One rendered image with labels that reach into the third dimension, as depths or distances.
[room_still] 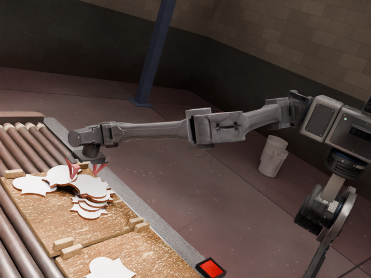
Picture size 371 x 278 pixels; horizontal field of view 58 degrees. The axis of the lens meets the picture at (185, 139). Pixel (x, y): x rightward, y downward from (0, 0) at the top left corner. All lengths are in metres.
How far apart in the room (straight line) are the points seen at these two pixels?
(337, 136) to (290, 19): 5.17
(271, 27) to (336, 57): 1.38
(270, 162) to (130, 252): 3.62
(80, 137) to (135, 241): 0.38
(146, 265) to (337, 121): 0.82
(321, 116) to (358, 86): 4.32
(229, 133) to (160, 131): 0.21
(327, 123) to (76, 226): 0.94
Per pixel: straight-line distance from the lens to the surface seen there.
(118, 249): 1.12
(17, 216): 1.21
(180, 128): 0.92
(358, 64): 5.68
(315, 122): 1.33
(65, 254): 1.04
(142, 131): 1.01
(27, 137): 1.71
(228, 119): 0.86
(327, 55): 5.91
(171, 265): 1.13
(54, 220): 1.18
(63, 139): 1.74
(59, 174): 1.32
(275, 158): 4.55
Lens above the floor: 1.67
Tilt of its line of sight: 20 degrees down
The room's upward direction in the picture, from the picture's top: 19 degrees clockwise
